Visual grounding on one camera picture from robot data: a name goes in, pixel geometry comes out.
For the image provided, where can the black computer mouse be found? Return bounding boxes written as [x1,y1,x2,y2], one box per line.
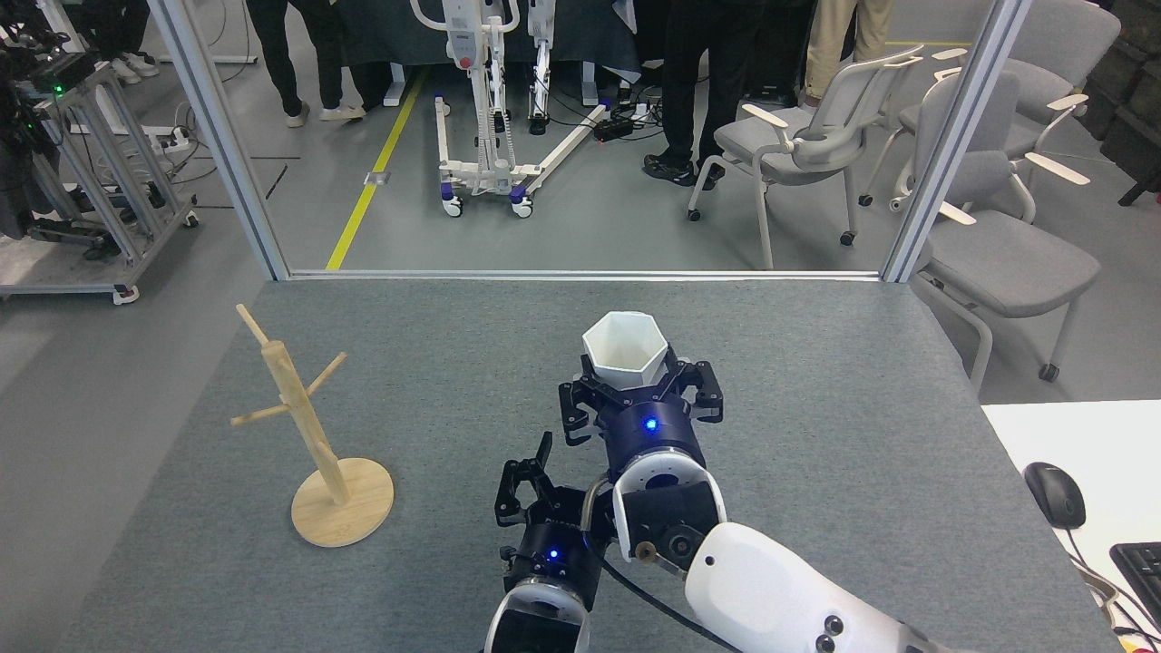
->
[1024,462,1087,531]

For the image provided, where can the person with white shoes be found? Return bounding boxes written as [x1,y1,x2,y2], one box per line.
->
[91,0,160,85]

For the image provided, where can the silver metal cart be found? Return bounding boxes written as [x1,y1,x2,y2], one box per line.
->
[0,59,200,306]

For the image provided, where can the silver aluminium post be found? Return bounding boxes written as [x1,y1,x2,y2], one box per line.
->
[148,0,291,282]
[882,0,1035,284]

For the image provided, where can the black mouse cable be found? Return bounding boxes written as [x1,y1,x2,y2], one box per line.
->
[1063,528,1161,636]

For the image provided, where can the wooden cup rack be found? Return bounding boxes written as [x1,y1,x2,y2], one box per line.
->
[230,304,395,549]

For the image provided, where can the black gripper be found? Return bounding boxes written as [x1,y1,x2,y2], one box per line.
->
[558,354,725,482]
[494,432,609,604]

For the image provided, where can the white hexagonal cup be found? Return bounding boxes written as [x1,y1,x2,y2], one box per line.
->
[581,311,670,393]

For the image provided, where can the grey padded chair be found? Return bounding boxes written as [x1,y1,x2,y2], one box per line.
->
[893,71,1103,391]
[857,0,1123,210]

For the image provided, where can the black box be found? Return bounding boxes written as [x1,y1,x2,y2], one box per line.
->
[757,9,810,102]

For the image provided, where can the black storage crates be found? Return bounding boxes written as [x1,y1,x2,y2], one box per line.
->
[1084,0,1161,208]

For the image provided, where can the black keyboard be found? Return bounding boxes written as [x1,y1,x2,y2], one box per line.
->
[1109,542,1161,627]

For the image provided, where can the person in beige trousers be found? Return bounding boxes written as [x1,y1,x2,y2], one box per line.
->
[801,0,894,102]

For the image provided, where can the black machine with green light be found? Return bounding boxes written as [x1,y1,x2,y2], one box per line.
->
[0,0,99,241]

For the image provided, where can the white stand on wheels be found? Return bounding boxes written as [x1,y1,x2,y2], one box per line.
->
[408,0,610,219]

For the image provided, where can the person in black trousers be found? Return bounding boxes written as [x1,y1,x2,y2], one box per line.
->
[245,0,366,128]

